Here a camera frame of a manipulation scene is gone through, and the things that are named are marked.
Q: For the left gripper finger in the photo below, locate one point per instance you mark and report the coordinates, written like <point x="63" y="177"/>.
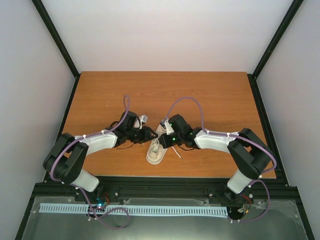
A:
<point x="154" y="140"/>
<point x="151" y="133"/>

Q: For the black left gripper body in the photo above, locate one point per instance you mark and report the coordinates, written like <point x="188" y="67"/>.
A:
<point x="139" y="138"/>

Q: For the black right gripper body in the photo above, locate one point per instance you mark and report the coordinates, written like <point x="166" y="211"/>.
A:
<point x="170" y="143"/>

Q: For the white lace sneaker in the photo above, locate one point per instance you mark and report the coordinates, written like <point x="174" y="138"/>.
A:
<point x="156" y="152"/>

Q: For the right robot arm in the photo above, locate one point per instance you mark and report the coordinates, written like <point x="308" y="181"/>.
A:
<point x="249" y="153"/>

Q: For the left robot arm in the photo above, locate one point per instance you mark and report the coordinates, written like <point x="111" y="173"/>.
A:
<point x="65" y="160"/>

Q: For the small green-lit circuit board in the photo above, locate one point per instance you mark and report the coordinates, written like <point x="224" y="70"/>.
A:
<point x="101" y="205"/>

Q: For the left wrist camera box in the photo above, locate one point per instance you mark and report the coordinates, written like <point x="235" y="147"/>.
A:
<point x="140" y="121"/>

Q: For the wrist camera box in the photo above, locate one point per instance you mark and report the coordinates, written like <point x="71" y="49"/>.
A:
<point x="167" y="126"/>
<point x="140" y="121"/>

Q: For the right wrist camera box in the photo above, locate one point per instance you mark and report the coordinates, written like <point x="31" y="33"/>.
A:
<point x="167" y="126"/>

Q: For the light blue cable duct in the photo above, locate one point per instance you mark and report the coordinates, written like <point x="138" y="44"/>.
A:
<point x="140" y="210"/>

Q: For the black front mounting rail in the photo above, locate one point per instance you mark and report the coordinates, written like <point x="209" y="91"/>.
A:
<point x="212" y="189"/>

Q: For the black right table rail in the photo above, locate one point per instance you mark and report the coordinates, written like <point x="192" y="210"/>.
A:
<point x="270" y="132"/>

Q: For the black left frame post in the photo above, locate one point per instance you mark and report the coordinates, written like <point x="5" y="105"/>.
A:
<point x="45" y="17"/>

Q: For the black frame post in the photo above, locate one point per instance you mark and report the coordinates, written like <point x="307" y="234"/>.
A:
<point x="279" y="33"/>
<point x="45" y="17"/>

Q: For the black right frame post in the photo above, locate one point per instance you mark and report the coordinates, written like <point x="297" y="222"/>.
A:
<point x="279" y="33"/>

